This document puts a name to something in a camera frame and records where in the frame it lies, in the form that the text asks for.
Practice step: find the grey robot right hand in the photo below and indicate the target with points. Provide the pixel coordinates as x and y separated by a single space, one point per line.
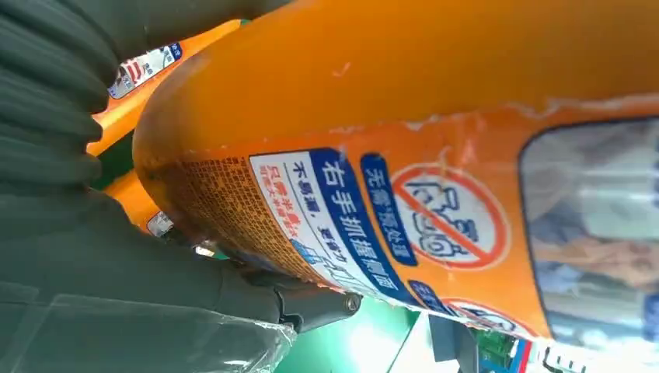
129 288

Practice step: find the white table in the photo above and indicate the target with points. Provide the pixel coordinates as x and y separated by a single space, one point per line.
412 355

